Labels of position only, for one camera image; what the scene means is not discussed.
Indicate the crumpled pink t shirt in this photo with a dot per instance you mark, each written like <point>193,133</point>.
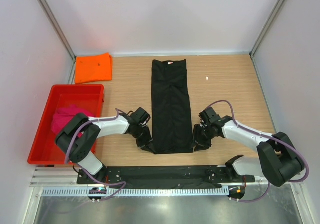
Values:
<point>63,115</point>

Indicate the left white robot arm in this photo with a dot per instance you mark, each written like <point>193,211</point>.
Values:
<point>77,138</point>

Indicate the folded orange t shirt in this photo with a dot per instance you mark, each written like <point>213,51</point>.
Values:
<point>93,68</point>

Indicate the black t shirt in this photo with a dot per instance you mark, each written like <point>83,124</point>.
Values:
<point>172,129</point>

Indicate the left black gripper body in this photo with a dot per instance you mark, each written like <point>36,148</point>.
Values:
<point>142,136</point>

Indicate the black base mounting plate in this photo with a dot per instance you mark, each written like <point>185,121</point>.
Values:
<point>207,173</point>

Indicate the aluminium corner post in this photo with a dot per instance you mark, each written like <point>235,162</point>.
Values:
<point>56,26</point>
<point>268,24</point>

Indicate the aluminium rail profile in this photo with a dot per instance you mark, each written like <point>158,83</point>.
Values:
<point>66,176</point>

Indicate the red plastic bin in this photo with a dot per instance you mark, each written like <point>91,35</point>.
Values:
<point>87,96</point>

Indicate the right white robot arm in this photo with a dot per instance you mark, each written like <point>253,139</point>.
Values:
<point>278,161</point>

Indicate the left aluminium corner post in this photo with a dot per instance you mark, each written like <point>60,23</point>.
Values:
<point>56,26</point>

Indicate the slotted white cable duct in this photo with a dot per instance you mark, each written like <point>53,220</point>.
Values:
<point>99,191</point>

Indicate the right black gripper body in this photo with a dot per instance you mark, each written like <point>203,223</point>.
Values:
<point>203,136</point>

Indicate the right aluminium corner post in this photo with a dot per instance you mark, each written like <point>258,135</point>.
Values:
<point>268,24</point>

